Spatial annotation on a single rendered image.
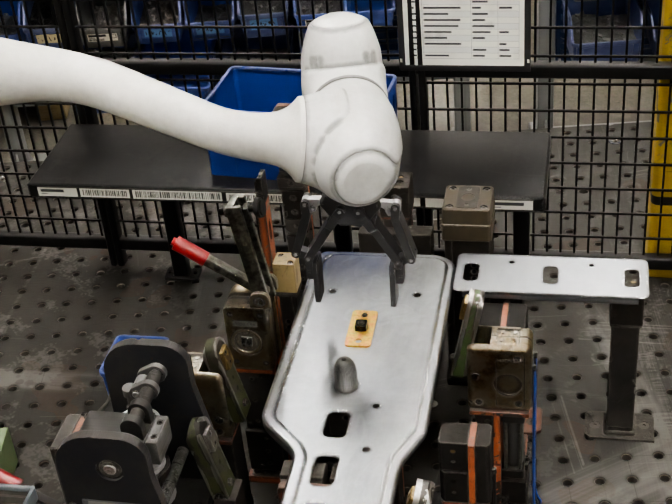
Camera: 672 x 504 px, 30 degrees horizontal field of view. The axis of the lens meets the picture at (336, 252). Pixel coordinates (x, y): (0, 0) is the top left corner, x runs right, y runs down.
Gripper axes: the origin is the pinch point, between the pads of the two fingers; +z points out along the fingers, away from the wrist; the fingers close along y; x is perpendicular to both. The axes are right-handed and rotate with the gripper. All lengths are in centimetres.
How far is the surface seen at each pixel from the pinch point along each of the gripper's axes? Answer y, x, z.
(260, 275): -13.4, -2.0, -2.7
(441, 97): -18, 262, 109
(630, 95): 49, 265, 108
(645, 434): 43, 13, 36
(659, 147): 44, 58, 9
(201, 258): -22.1, -1.2, -4.5
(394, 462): 9.0, -26.9, 7.3
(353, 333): -0.5, -1.9, 7.0
